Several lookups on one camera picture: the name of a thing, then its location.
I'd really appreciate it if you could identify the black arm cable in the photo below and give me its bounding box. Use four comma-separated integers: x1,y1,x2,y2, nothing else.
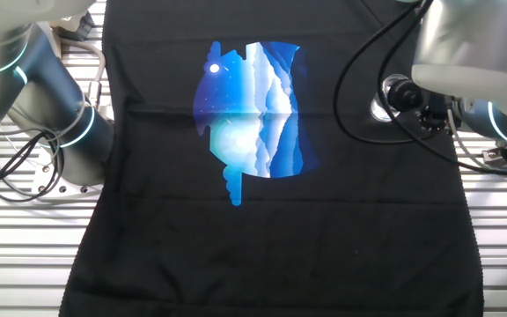
375,0,507,178
332,0,439,145

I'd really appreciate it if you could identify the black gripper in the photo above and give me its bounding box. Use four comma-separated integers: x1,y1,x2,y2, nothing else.
417,92,462,134

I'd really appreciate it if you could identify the grey emergency stop cable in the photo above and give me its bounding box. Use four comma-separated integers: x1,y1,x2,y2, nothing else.
58,36,107,112

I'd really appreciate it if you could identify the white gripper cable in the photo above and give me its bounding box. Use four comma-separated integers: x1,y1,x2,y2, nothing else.
445,107,503,173

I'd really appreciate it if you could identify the black cloth with blue print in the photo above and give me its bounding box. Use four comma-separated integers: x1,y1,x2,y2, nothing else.
58,0,486,317

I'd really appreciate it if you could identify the clear glass jar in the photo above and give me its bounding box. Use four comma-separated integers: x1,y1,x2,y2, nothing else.
369,73,409,123

